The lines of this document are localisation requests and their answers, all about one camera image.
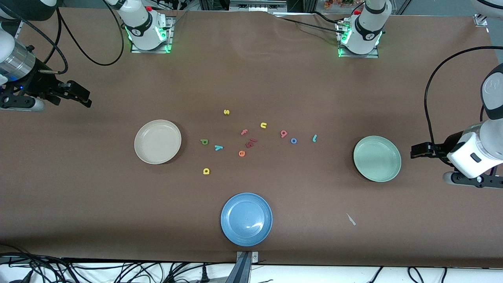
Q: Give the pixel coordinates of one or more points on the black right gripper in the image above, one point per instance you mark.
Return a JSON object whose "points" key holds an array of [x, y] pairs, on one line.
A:
{"points": [[40, 84]]}

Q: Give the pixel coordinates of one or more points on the aluminium camera mount post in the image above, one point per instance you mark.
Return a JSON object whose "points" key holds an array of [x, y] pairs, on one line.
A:
{"points": [[243, 267]]}

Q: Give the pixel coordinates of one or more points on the blue round plate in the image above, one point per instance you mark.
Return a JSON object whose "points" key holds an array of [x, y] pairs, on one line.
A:
{"points": [[246, 219]]}

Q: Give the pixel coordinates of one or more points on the pink foam letter g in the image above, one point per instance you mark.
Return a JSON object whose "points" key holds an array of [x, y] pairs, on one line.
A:
{"points": [[283, 134]]}

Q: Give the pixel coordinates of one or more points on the dark red foam letter k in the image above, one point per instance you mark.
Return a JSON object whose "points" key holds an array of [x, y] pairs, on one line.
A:
{"points": [[250, 144]]}

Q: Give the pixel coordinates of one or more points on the small white paper scrap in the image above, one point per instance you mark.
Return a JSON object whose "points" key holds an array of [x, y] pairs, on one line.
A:
{"points": [[351, 219]]}

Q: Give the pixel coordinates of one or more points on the brown table cover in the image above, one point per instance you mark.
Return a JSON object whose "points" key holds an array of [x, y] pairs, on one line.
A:
{"points": [[78, 196]]}

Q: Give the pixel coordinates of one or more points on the beige brown round plate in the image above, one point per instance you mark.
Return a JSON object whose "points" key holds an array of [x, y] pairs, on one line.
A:
{"points": [[157, 141]]}

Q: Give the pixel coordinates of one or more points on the green foam letter d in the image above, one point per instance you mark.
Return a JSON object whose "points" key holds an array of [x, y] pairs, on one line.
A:
{"points": [[204, 142]]}

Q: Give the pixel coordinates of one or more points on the aluminium frame corner bracket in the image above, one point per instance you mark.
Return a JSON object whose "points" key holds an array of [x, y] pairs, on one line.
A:
{"points": [[480, 20]]}

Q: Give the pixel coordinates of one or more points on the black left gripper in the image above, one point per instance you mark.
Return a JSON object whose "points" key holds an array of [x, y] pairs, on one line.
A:
{"points": [[443, 149]]}

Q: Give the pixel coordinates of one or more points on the grey metal box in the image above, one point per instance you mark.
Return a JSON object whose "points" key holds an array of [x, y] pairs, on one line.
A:
{"points": [[257, 4]]}

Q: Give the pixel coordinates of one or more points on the pale green round plate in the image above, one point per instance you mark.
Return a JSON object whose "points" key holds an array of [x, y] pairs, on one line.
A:
{"points": [[377, 159]]}

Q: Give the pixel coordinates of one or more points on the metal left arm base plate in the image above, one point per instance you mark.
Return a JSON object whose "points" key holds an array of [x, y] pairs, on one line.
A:
{"points": [[357, 56]]}

